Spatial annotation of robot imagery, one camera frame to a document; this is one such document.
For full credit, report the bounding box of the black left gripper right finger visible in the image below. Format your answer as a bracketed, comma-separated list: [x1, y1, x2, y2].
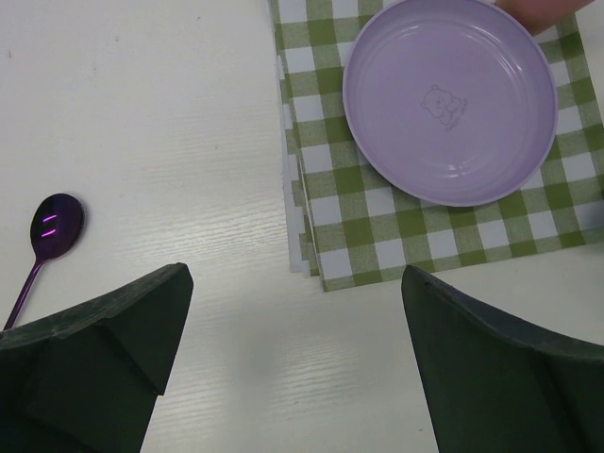
[401, 266, 603, 452]

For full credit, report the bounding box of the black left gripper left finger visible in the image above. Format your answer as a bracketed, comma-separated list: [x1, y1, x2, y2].
[1, 263, 193, 452]

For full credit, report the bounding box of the green white checkered cloth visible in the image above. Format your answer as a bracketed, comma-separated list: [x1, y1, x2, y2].
[269, 1, 603, 291]

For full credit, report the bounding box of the purple plastic plate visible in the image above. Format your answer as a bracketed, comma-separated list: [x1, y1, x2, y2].
[343, 1, 558, 207]

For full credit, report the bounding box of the orange plastic cup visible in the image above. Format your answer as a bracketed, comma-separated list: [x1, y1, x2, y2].
[495, 0, 594, 36]

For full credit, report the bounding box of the purple plastic spoon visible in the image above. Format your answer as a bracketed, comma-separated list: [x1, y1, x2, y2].
[4, 193, 86, 330]

